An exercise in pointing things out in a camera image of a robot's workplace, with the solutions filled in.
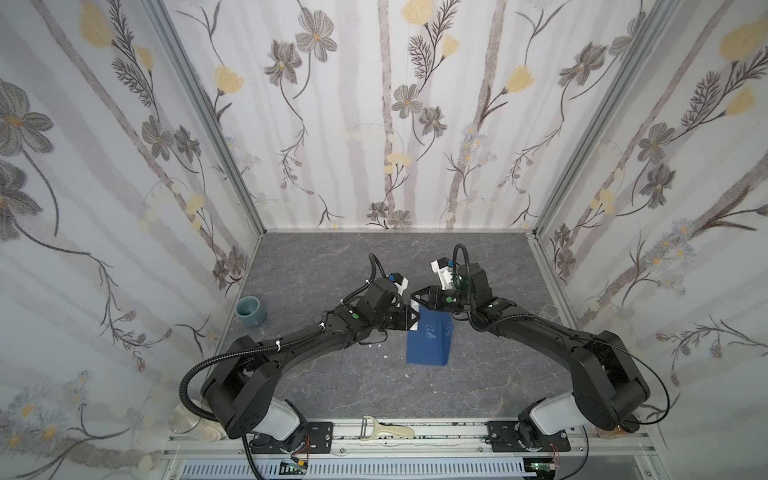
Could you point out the clear glass cup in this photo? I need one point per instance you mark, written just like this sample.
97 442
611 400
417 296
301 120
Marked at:
550 312

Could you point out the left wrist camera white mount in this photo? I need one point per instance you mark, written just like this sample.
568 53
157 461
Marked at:
401 283

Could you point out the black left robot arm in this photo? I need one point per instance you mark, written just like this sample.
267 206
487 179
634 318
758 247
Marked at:
240 388

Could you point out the cream handled peeler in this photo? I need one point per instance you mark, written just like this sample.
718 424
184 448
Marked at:
387 429

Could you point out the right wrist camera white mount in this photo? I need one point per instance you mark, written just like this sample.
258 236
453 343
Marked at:
448 274

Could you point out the dark blue envelope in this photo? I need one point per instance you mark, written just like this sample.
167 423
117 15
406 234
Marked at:
429 340

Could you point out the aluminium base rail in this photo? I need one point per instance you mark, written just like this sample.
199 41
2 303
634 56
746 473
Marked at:
464 448

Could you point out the small jar black lid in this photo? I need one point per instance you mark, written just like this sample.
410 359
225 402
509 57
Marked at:
623 429

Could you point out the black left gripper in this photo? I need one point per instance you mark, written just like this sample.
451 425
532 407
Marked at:
395 313

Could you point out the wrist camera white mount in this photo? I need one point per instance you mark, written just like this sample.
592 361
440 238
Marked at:
401 283
448 274

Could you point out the glass jar with metal lid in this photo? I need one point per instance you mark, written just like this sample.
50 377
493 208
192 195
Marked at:
183 422

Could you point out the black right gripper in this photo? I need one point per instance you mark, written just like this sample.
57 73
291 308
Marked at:
442 298

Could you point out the teal ceramic cup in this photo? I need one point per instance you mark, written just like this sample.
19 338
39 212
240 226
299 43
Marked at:
250 311

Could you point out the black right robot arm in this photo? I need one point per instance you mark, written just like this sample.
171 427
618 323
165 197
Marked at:
606 383

